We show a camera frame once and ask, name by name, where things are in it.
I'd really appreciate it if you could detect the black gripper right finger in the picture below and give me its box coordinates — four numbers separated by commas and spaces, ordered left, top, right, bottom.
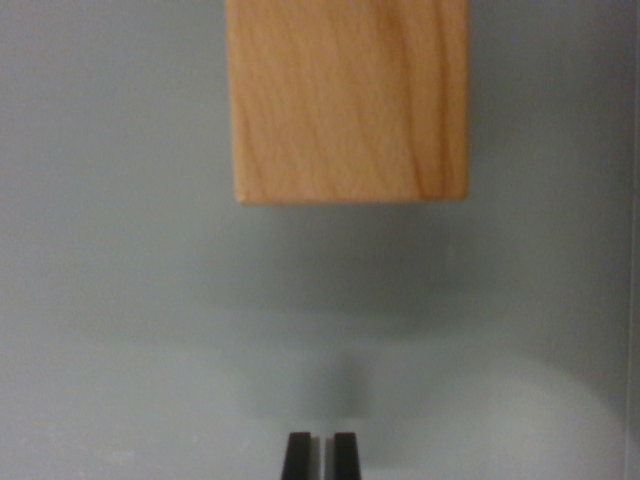
324, 432, 363, 480

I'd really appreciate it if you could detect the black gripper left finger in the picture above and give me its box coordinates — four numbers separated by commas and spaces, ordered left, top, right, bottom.
281, 432, 322, 480

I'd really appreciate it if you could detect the wooden cube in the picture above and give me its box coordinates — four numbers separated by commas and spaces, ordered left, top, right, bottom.
224, 0, 472, 207

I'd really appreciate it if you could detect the grey plastic bin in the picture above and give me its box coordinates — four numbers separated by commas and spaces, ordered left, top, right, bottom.
0, 0, 640, 480

